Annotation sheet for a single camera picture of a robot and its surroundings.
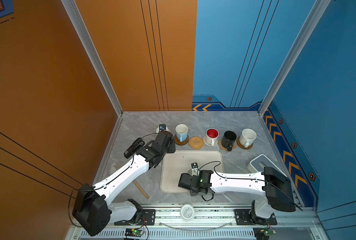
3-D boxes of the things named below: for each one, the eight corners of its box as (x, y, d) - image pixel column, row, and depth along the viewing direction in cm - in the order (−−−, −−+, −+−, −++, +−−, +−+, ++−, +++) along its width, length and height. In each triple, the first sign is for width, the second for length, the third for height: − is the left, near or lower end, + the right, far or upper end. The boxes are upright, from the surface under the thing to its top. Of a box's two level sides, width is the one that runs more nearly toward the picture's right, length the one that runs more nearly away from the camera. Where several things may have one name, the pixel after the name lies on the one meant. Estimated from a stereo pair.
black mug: (223, 153, 99) (226, 145, 91) (220, 139, 106) (223, 130, 98) (234, 153, 99) (238, 145, 91) (230, 139, 106) (234, 130, 98)
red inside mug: (206, 148, 101) (207, 141, 94) (204, 135, 108) (206, 128, 101) (218, 148, 101) (220, 141, 94) (215, 135, 108) (218, 128, 101)
